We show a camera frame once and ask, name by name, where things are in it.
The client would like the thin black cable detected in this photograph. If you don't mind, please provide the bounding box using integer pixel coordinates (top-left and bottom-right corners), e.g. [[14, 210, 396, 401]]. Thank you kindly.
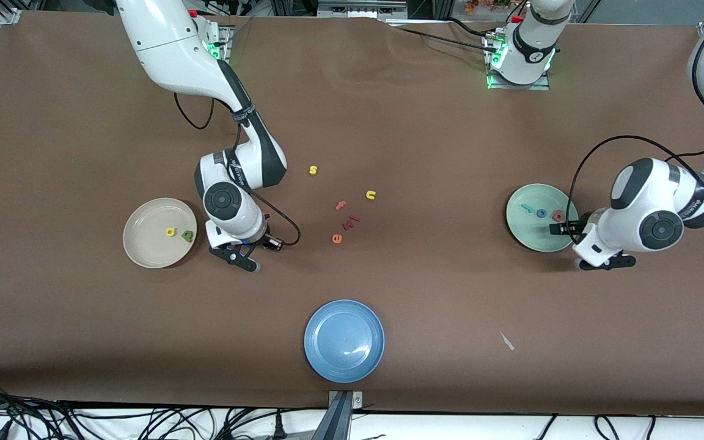
[[398, 26, 492, 53]]

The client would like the green round plate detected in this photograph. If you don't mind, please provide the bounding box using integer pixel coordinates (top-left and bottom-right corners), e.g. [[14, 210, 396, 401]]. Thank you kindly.
[[506, 183, 579, 253]]

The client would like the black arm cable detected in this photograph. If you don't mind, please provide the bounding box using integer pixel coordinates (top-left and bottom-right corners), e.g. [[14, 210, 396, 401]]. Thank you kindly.
[[566, 0, 704, 245], [174, 92, 302, 247]]

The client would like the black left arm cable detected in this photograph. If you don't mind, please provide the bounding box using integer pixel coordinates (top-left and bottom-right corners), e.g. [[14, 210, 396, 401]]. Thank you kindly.
[[566, 0, 704, 245]]

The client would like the beige round plate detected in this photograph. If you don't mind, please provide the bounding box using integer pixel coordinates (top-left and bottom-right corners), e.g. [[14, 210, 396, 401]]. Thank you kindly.
[[122, 197, 199, 270]]

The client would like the brown table cover sheet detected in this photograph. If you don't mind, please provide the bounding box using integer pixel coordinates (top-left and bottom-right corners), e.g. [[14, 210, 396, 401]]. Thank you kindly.
[[0, 11, 704, 417]]

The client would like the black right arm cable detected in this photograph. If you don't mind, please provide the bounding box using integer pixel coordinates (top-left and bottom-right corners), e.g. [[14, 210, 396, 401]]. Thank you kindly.
[[174, 92, 302, 247]]

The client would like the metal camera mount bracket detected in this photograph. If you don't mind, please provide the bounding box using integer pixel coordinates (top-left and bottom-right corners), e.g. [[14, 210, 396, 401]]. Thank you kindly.
[[328, 391, 364, 409]]

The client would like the grey support beam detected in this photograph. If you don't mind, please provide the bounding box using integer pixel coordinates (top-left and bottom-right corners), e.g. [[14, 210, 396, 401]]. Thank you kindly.
[[312, 394, 353, 440]]

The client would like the blue round plate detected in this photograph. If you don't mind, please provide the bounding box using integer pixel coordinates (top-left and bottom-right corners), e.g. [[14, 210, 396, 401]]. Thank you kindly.
[[304, 299, 386, 384]]

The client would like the grey power strip box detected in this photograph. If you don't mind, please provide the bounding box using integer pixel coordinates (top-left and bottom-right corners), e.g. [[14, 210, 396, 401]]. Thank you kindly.
[[318, 0, 408, 19]]

